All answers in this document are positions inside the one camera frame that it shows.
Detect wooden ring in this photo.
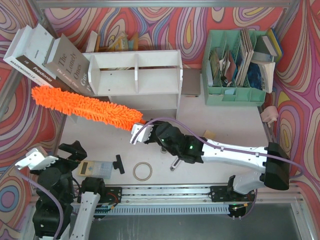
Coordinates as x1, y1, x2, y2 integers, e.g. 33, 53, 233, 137
132, 161, 153, 181

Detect grey notebook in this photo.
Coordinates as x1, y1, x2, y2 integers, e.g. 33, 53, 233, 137
181, 68, 201, 97

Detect pink tape dispenser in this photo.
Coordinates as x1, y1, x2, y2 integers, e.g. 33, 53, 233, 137
260, 105, 279, 128

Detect mint green desk organizer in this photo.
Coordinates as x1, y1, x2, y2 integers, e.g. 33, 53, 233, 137
201, 28, 266, 107

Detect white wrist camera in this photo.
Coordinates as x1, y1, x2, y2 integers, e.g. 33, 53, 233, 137
129, 123, 153, 145
15, 146, 59, 170

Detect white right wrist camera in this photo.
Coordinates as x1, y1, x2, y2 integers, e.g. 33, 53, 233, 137
129, 123, 153, 145

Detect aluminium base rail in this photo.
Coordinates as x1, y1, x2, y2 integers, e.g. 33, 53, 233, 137
101, 185, 303, 203

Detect The Lonely Ones book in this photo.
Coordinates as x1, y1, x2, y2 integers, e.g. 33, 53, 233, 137
44, 35, 94, 97

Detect yellow sticky note pad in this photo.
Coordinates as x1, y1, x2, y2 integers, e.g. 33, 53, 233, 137
203, 130, 216, 140

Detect black silver pen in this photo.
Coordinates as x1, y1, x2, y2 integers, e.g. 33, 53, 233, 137
170, 157, 181, 172

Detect white Mademoiselle book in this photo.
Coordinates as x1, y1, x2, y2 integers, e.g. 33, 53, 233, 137
3, 24, 55, 87

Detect white paperback book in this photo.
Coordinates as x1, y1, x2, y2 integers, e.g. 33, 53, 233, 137
250, 60, 276, 94

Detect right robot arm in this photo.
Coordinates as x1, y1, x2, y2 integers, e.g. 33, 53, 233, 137
144, 121, 290, 195

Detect black T-shaped clip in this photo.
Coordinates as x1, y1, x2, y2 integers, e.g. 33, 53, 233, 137
112, 154, 125, 175

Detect brown Fredonia book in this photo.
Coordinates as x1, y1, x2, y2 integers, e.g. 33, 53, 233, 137
16, 36, 72, 92

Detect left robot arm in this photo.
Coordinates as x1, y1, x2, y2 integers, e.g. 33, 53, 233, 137
28, 140, 106, 240

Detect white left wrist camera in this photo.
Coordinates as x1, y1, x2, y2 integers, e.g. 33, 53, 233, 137
15, 146, 59, 170

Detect books behind shelf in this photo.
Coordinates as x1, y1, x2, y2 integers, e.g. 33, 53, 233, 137
81, 31, 139, 53

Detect orange microfiber duster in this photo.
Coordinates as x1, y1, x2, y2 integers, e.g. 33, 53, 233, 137
31, 86, 146, 131

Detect blue yellow book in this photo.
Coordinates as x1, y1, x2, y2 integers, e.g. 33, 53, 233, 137
262, 28, 284, 63

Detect white wooden bookshelf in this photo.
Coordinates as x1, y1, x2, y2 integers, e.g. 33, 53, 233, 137
83, 50, 183, 119

